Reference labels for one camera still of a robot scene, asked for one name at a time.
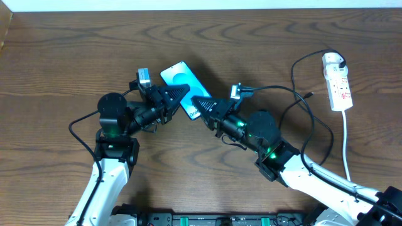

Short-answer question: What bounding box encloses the blue Galaxy smartphone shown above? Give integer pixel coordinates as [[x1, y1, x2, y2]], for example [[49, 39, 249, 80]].
[[159, 60, 213, 121]]

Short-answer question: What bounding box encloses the black charger cable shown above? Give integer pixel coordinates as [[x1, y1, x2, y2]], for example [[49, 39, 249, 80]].
[[278, 48, 347, 166]]

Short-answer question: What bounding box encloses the white USB charger plug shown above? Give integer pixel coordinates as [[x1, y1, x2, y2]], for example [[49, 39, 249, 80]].
[[322, 52, 347, 80]]

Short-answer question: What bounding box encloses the white power strip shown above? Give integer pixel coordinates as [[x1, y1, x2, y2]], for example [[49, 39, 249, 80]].
[[323, 67, 353, 112]]

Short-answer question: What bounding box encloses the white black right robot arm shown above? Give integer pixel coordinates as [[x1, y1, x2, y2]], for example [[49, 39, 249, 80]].
[[192, 96, 401, 225]]

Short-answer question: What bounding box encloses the white power strip cord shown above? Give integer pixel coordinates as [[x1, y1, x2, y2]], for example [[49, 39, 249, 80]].
[[340, 109, 352, 182]]

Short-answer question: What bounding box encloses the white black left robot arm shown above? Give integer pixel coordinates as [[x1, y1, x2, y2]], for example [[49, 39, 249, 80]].
[[67, 80, 190, 225]]

